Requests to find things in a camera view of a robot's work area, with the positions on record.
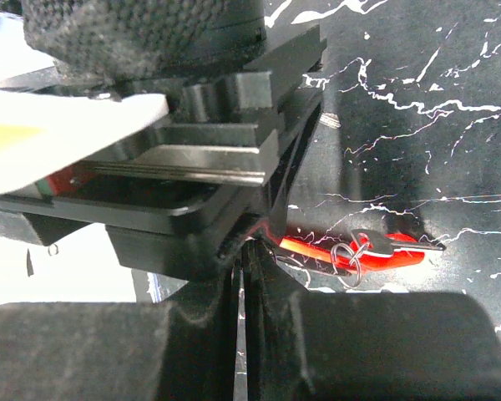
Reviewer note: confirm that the metal wire keyring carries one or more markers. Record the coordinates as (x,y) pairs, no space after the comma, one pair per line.
(340,257)

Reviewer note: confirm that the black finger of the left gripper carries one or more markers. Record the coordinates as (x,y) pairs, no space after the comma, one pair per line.
(285,175)

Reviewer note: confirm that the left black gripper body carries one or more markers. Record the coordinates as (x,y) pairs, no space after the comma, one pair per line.
(182,196)

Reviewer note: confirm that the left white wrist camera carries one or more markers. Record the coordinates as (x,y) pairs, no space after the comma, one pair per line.
(41,134)

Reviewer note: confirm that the red keyring opener tool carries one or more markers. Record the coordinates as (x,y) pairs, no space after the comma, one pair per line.
(369,263)

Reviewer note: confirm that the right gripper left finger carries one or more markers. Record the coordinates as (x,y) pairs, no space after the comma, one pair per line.
(182,348)

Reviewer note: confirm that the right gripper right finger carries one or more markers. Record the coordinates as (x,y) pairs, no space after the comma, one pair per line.
(305,345)

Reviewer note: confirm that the black headed silver key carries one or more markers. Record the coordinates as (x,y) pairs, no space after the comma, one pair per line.
(377,244)

